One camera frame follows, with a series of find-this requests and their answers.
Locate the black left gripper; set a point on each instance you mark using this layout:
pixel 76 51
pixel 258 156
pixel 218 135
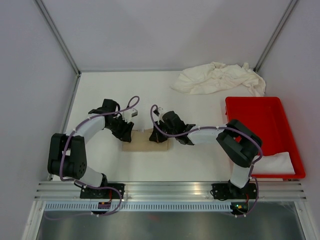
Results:
pixel 123 135

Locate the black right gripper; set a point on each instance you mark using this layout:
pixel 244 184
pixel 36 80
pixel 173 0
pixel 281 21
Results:
pixel 155 136

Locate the beige t shirt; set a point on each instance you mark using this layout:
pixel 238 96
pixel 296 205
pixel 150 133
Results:
pixel 140 143

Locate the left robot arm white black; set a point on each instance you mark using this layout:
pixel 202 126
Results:
pixel 67 156

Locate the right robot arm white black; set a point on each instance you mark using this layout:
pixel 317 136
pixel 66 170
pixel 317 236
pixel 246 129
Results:
pixel 242 146

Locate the cream white t shirt pile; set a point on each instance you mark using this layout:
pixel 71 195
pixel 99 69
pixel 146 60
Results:
pixel 217 76

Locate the red plastic bin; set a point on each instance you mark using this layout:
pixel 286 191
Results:
pixel 265 116

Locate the white folded cloth in bin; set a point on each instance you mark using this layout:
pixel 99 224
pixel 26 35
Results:
pixel 277 164

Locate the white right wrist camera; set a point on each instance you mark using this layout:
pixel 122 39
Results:
pixel 159 112

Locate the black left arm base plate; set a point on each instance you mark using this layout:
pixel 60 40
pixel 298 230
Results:
pixel 89 193

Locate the white slotted cable duct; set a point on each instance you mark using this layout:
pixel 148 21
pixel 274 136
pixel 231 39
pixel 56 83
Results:
pixel 139 206

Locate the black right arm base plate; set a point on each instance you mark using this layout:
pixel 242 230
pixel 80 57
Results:
pixel 228 191

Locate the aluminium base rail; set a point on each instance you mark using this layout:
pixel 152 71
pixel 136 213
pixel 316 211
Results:
pixel 269 191

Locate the left aluminium frame post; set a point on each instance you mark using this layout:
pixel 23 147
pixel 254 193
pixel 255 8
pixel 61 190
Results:
pixel 57 35

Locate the aluminium frame post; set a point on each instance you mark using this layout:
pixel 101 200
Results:
pixel 276 33
pixel 57 35

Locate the right aluminium frame post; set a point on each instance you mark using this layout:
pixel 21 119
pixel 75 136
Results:
pixel 276 33

